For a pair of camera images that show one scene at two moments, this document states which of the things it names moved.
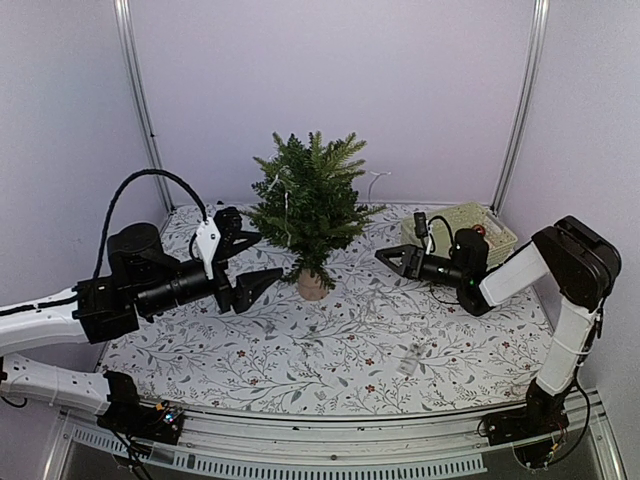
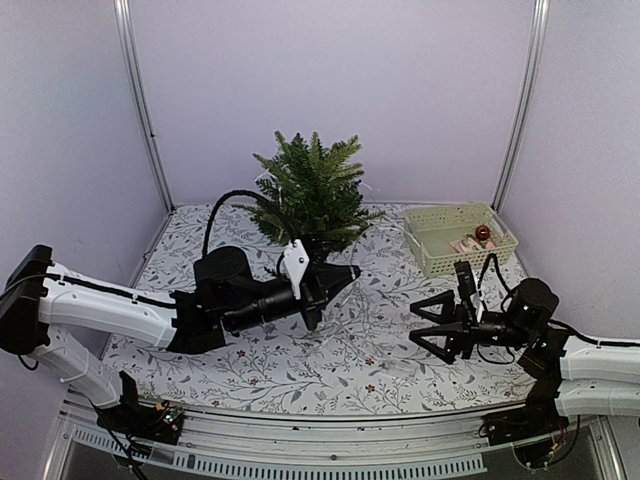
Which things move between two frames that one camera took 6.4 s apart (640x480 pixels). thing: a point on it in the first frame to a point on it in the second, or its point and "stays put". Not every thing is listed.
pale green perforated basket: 444,222 stays put
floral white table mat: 381,344 stays put
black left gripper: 241,295 to 328,280
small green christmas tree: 307,203 stays put
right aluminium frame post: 523,109 stays put
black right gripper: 412,264 to 462,334
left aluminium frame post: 128,35 stays put
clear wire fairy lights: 411,356 to 276,189
